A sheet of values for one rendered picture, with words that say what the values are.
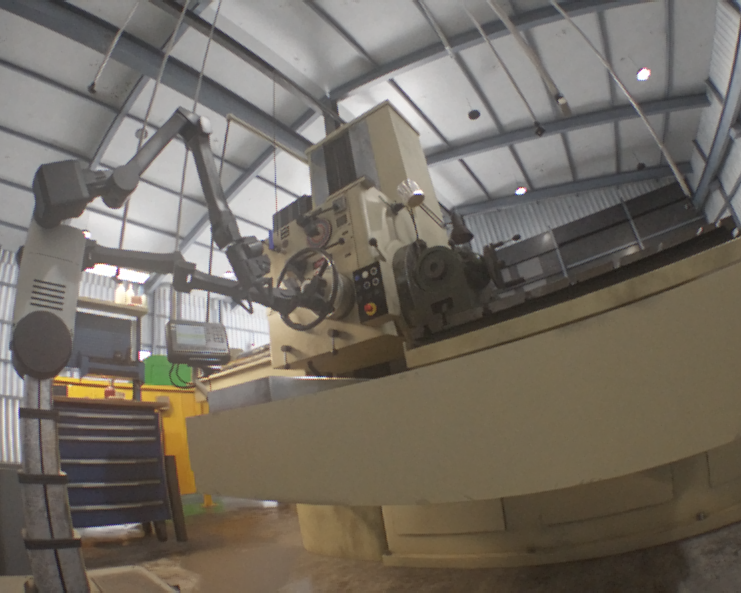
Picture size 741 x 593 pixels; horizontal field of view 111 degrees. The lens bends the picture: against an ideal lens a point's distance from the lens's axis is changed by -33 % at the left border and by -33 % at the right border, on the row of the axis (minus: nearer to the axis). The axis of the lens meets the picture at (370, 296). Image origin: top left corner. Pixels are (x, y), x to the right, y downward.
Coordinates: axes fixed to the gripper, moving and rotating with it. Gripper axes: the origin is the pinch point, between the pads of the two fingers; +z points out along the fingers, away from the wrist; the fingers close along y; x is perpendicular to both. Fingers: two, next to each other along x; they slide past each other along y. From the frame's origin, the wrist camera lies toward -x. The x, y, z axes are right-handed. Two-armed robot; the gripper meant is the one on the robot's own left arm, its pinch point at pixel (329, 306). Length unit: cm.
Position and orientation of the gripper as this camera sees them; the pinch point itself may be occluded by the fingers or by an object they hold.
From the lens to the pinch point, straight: 156.8
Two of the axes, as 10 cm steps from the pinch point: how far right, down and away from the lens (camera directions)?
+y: -6.8, -4.5, 5.8
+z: 5.7, 1.8, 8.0
